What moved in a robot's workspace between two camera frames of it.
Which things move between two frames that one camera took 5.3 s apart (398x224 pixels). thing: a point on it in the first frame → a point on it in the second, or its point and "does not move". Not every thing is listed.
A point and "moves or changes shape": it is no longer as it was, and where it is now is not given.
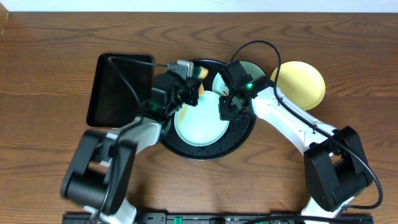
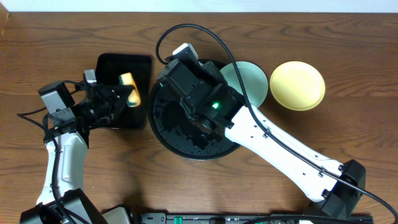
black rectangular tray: (120, 82) does not move
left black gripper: (189, 90) → (109, 101)
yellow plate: (301, 83) does not move
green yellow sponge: (201, 72) moves or changes shape
